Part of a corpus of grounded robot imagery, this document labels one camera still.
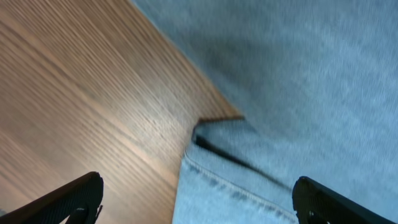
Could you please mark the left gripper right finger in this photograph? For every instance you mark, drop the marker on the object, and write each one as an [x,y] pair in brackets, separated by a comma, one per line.
[316,204]

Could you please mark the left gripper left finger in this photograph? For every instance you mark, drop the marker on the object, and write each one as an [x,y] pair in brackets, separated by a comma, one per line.
[79,201]

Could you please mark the light blue denim jeans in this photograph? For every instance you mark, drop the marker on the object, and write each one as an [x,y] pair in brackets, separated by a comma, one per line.
[316,83]

